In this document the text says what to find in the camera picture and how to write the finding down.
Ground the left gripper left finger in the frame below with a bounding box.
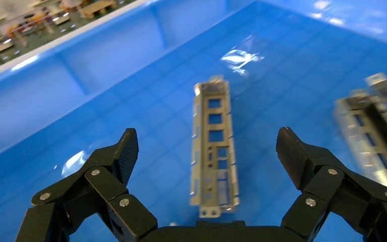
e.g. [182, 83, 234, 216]
[15, 128, 157, 242]

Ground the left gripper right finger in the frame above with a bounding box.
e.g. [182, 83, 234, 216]
[276, 127, 387, 242]

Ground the open-frame metal bracket part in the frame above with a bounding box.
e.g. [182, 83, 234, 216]
[189, 76, 241, 218]

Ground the blue plastic bin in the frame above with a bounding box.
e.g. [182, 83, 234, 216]
[0, 0, 387, 242]

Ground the stacked metal bracket part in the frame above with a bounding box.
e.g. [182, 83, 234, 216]
[334, 73, 387, 195]

